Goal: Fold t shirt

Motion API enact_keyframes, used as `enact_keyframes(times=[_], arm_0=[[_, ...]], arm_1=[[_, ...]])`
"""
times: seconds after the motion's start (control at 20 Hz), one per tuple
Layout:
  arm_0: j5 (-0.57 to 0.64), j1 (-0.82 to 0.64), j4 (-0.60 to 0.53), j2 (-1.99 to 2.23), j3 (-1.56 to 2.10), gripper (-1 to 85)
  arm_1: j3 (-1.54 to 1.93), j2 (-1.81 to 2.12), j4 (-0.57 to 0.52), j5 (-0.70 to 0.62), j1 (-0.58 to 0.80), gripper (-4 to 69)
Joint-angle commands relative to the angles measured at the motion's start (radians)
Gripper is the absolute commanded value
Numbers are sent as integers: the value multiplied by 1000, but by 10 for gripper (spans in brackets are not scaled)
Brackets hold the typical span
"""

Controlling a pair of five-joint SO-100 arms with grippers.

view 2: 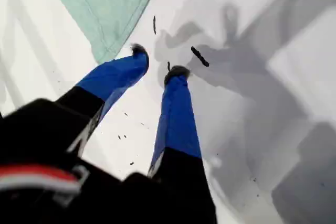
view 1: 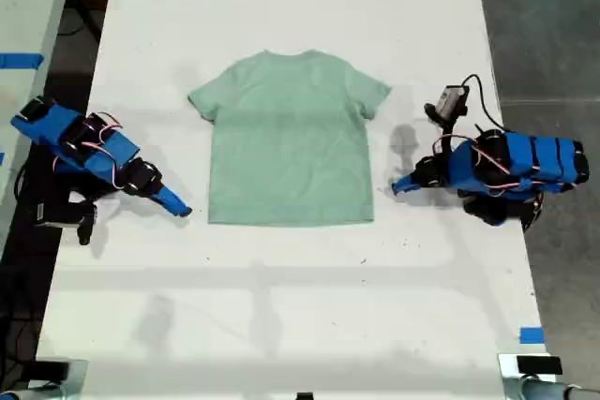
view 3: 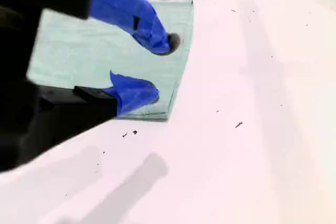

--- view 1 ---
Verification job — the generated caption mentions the pale green T-shirt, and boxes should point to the pale green T-shirt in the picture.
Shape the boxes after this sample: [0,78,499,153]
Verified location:
[187,49,393,226]

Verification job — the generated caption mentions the blue tape strip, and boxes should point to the blue tape strip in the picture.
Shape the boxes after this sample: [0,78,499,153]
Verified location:
[0,52,45,70]
[518,326,546,345]

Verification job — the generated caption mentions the small black box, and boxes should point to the small black box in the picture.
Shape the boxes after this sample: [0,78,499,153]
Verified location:
[516,355,563,378]
[35,358,72,383]

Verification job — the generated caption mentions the white side table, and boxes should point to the white side table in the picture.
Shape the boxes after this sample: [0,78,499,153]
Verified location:
[0,0,80,251]

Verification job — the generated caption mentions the black camera stalk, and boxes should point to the black camera stalk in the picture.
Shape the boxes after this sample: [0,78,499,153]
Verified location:
[424,102,459,154]
[76,212,98,246]

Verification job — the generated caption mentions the black camera box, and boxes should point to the black camera box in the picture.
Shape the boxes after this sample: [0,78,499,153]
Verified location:
[33,200,83,230]
[434,85,471,118]

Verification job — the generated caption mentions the black camera cable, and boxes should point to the black camera cable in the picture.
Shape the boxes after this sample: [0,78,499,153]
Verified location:
[461,73,508,134]
[12,163,39,214]

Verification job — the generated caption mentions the metal table bracket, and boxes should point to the metal table bracket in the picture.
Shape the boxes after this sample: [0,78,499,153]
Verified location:
[497,351,600,400]
[25,356,91,400]

